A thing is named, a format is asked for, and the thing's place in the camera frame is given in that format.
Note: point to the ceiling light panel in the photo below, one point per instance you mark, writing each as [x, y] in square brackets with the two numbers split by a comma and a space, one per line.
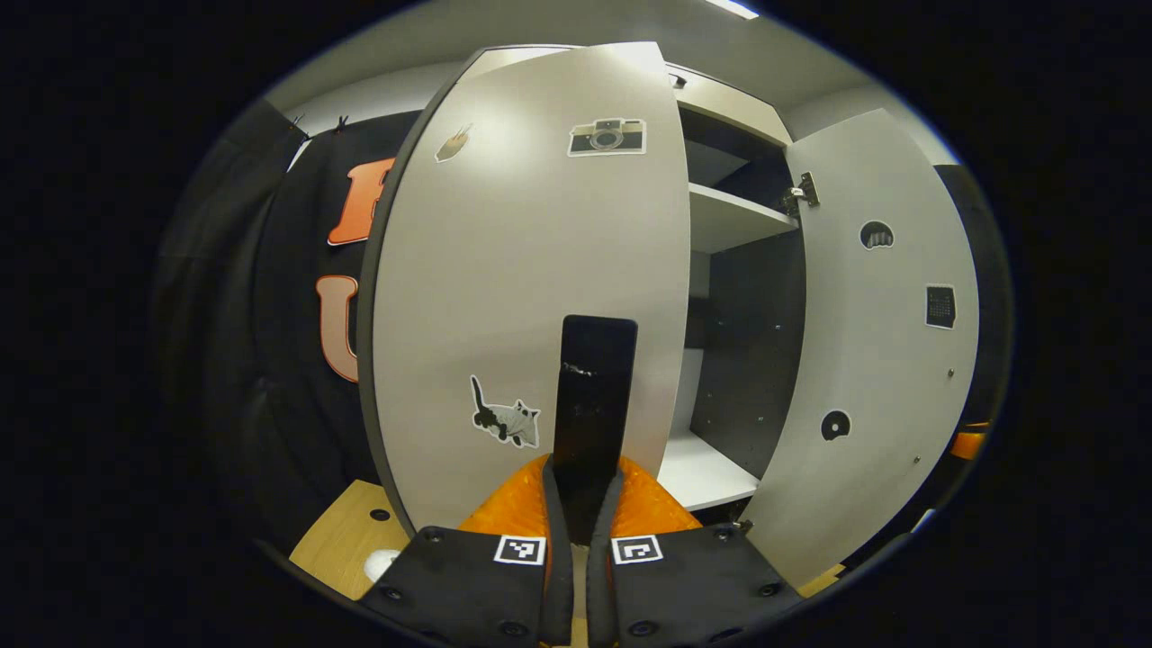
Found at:
[733, 7]

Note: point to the white double-door shoe cabinet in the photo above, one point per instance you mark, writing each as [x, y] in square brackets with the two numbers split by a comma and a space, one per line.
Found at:
[747, 360]

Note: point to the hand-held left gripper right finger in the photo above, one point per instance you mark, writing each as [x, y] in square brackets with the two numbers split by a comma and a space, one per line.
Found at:
[693, 585]

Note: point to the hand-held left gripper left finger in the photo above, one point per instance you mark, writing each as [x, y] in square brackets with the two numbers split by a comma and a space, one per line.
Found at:
[468, 585]

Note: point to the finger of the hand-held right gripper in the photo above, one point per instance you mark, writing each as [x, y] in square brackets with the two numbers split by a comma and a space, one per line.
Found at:
[970, 441]

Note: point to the metal door hinge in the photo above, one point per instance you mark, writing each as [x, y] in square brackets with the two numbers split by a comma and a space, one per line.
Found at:
[801, 192]

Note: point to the white cabinet shelf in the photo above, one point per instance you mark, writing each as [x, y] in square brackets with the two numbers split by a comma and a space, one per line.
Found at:
[729, 220]
[702, 472]

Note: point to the white cabinet door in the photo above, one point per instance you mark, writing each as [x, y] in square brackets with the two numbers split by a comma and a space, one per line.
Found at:
[504, 270]
[873, 360]

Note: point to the white round object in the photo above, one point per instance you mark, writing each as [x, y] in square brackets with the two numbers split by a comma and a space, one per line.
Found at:
[382, 564]

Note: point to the black backdrop cloth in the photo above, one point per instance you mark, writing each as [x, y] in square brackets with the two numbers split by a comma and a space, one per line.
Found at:
[270, 360]

